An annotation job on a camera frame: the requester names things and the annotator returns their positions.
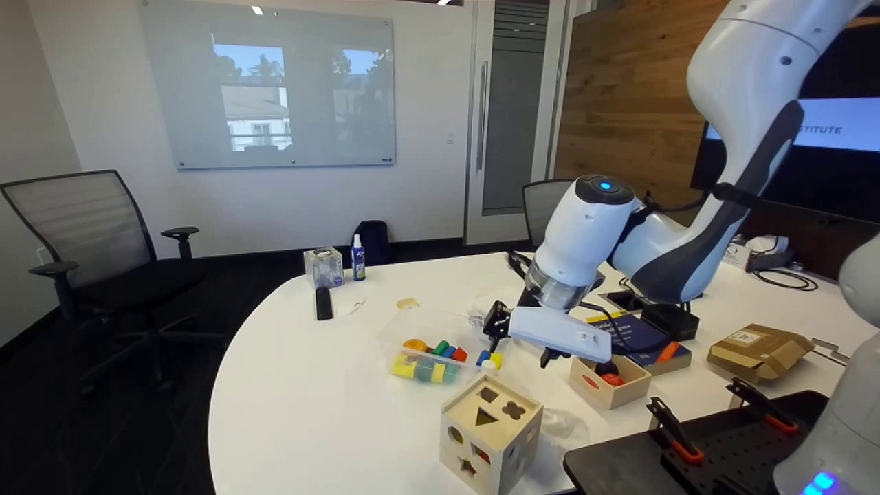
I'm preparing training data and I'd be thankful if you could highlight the clear plastic block container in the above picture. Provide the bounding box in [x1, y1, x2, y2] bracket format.
[383, 320, 507, 394]

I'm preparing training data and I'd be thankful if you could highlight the brown cardboard box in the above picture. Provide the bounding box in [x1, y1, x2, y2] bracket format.
[708, 322, 817, 385]

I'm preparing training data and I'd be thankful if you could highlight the black mounting plate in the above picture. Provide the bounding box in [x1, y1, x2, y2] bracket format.
[561, 388, 834, 495]

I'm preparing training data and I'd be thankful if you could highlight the black clamp with orange handle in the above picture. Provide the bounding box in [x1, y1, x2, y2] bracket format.
[643, 394, 708, 467]
[726, 378, 800, 438]

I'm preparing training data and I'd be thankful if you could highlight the black backpack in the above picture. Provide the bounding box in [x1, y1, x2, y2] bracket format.
[352, 217, 394, 268]

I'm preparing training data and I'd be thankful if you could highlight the black boxy device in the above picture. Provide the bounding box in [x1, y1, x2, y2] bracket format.
[642, 304, 702, 341]

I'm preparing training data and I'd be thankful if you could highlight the black coiled cable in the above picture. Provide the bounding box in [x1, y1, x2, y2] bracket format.
[751, 265, 822, 294]

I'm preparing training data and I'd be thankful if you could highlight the dark spray bottle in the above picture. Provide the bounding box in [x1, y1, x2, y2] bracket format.
[349, 232, 368, 283]

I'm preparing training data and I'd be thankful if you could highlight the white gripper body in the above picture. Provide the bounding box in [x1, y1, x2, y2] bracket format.
[507, 304, 617, 367]

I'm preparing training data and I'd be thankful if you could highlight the white framed glass door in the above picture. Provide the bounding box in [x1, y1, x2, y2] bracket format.
[466, 0, 577, 247]

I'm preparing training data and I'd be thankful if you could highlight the dark office chair backrest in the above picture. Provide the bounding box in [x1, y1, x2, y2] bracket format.
[521, 176, 577, 254]

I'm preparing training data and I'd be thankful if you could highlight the wall mounted monitor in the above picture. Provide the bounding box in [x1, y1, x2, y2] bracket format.
[691, 18, 880, 223]

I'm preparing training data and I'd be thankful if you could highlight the black mesh office chair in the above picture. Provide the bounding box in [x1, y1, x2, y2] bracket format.
[0, 168, 223, 388]

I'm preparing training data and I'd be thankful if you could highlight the wooden lid with shape holes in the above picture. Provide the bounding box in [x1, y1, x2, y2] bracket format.
[444, 371, 544, 436]

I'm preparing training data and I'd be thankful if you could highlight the blue artificial intelligence textbook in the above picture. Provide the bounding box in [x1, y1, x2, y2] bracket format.
[609, 313, 696, 375]

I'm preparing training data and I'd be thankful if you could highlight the wooden shape sorter toy box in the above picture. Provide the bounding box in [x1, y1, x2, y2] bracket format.
[437, 371, 544, 495]

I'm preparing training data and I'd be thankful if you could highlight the white conference device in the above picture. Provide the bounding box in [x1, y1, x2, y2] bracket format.
[733, 232, 795, 273]

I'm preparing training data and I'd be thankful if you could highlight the glass whiteboard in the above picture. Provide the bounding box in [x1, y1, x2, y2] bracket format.
[140, 0, 399, 173]

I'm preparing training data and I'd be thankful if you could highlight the clear plastic cup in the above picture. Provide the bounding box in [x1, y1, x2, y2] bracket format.
[304, 246, 346, 293]

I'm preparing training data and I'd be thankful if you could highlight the small open wooden box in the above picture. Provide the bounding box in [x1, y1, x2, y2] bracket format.
[568, 352, 656, 412]

